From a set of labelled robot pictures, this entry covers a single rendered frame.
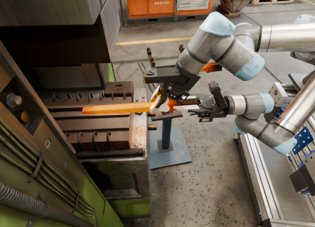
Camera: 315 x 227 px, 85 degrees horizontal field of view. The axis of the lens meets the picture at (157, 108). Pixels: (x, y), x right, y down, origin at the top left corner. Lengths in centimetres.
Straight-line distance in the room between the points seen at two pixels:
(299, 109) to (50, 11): 76
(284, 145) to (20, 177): 76
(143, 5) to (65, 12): 384
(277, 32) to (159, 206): 130
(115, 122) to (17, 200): 37
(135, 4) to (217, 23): 368
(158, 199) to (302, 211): 95
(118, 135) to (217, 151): 130
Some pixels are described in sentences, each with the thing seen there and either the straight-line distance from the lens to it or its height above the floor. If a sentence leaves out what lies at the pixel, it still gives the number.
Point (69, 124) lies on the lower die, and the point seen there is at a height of 99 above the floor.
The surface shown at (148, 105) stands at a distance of 63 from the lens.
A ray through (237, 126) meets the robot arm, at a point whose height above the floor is 89.
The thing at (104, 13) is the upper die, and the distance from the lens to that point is 37.
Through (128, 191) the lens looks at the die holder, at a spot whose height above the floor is 53.
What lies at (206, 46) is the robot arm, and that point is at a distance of 48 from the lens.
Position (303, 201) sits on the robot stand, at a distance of 162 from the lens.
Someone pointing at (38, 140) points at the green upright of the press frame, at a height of 118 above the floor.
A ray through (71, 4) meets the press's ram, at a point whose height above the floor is 139.
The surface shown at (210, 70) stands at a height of 93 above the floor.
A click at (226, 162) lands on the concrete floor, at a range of 175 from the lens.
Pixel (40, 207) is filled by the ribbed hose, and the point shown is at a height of 113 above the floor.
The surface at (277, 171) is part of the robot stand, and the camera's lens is 163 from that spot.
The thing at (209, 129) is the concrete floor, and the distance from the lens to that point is 190.
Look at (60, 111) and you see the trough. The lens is 74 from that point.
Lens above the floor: 147
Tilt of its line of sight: 47 degrees down
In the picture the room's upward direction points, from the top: straight up
